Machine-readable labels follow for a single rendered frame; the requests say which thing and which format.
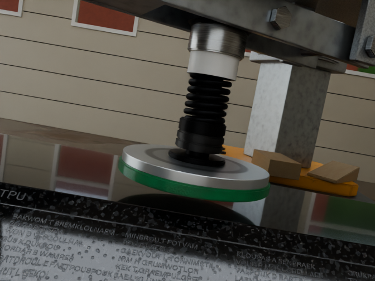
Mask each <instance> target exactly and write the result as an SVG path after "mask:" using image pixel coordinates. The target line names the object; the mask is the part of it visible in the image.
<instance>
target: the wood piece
mask: <svg viewBox="0 0 375 281"><path fill-rule="evenodd" d="M252 163H253V164H255V165H256V166H259V167H261V168H263V169H265V170H266V171H267V172H268V173H269V174H270V176H274V177H281V178H288V179H292V180H299V178H300V173H301V168H302V164H301V163H299V162H296V161H294V160H293V159H291V158H289V157H287V156H285V155H283V154H281V153H276V152H269V151H262V150H258V149H254V151H253V157H252Z"/></svg>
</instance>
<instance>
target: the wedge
mask: <svg viewBox="0 0 375 281"><path fill-rule="evenodd" d="M359 169H360V168H359V167H357V166H352V165H349V164H345V163H341V162H337V161H331V162H329V163H327V164H324V165H322V166H320V167H318V168H316V169H314V170H312V171H310V172H308V173H307V175H308V176H310V177H314V178H318V179H321V180H324V181H328V182H332V183H343V182H350V181H356V180H357V178H358V173H359Z"/></svg>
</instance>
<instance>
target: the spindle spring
mask: <svg viewBox="0 0 375 281"><path fill-rule="evenodd" d="M190 77H191V78H192V79H190V80H189V82H188V83H189V84H190V85H191V86H188V88H187V91H188V92H190V93H188V94H186V98H187V99H188V101H186V102H185V106H187V107H190V108H185V109H184V113H185V114H190V115H186V116H185V117H184V118H186V119H191V120H197V121H200V122H207V123H213V124H224V123H225V119H224V118H222V117H225V116H226V115H227V112H226V111H224V110H226V109H227V108H228V105H227V104H225V103H222V102H229V98H228V97H227V96H225V95H229V94H230V90H229V89H226V88H230V87H231V86H232V83H231V82H228V81H221V80H212V79H200V78H199V77H211V78H217V79H225V80H231V79H227V78H224V77H219V76H213V75H207V74H199V73H190ZM198 84H201V85H212V86H221V87H226V88H212V87H207V86H197V85H198ZM196 92H201V93H211V94H220V96H216V95H206V94H196ZM195 99H197V100H207V101H217V102H219V103H208V102H202V101H195ZM193 107H197V108H207V109H217V110H218V111H211V110H201V109H192V108H193ZM192 114H195V115H204V116H210V117H216V118H204V117H195V116H191V115H192Z"/></svg>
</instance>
